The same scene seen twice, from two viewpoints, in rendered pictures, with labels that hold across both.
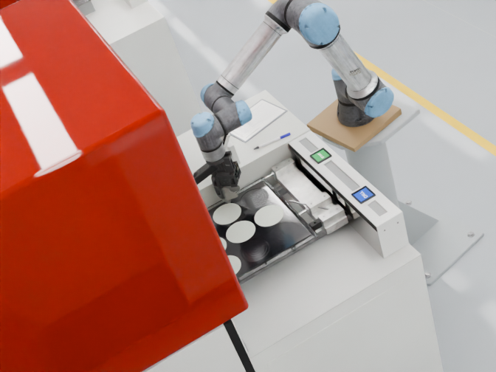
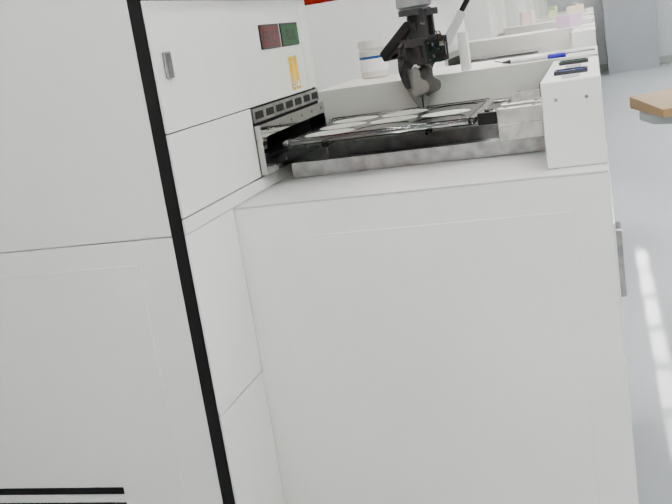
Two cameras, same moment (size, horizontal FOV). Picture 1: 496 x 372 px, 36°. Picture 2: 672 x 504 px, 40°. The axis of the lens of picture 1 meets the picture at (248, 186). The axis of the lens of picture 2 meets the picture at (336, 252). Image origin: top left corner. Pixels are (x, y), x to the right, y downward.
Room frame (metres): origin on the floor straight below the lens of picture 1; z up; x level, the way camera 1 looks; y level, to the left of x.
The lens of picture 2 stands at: (0.11, -0.76, 1.08)
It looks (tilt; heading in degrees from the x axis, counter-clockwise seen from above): 13 degrees down; 30
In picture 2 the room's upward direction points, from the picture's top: 9 degrees counter-clockwise
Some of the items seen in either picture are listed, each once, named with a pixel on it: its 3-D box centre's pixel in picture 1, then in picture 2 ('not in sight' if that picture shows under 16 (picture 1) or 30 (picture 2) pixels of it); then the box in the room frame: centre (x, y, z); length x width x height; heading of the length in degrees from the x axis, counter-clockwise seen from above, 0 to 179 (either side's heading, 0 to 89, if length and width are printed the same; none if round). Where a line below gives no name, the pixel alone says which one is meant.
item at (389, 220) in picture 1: (345, 190); (576, 105); (1.87, -0.29, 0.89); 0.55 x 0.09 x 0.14; 14
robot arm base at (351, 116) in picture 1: (355, 103); not in sight; (2.29, -0.48, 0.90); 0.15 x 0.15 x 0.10
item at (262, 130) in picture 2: not in sight; (295, 134); (1.78, 0.28, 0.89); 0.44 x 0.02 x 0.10; 14
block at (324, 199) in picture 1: (318, 202); (523, 108); (1.85, -0.20, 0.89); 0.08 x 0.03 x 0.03; 104
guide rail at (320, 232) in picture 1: (278, 256); (416, 156); (1.74, -0.01, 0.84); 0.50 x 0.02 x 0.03; 104
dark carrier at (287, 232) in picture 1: (240, 232); (394, 120); (1.85, 0.07, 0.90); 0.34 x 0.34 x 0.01; 14
